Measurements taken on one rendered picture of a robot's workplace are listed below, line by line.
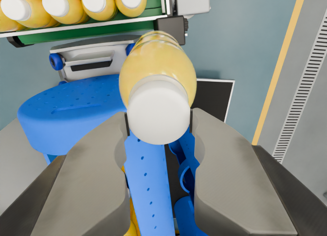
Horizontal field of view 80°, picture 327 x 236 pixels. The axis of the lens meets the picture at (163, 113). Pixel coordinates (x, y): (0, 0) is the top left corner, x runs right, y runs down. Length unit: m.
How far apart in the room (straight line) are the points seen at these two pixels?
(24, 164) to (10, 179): 0.07
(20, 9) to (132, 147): 0.32
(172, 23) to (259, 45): 1.36
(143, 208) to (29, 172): 0.47
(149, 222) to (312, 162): 2.49
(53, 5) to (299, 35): 1.83
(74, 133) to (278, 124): 2.06
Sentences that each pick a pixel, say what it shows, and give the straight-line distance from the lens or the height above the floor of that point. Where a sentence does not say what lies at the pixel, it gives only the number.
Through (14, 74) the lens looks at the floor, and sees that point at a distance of 1.77.
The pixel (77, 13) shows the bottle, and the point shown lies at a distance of 0.49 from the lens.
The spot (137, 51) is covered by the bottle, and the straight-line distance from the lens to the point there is 0.16.
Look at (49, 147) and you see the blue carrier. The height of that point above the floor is 1.22.
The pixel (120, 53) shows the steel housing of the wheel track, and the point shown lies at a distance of 0.60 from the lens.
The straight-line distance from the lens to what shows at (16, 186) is 0.79.
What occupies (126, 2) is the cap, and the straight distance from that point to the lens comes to 0.43.
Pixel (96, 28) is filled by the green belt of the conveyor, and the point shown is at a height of 0.90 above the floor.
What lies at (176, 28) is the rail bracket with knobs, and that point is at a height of 1.00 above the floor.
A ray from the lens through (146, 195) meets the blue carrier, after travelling 0.46.
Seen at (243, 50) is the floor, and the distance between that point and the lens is 1.77.
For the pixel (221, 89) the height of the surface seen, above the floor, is 0.15.
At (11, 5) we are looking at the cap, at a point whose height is 1.09.
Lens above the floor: 1.52
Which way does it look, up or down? 64 degrees down
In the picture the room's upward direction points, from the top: 160 degrees clockwise
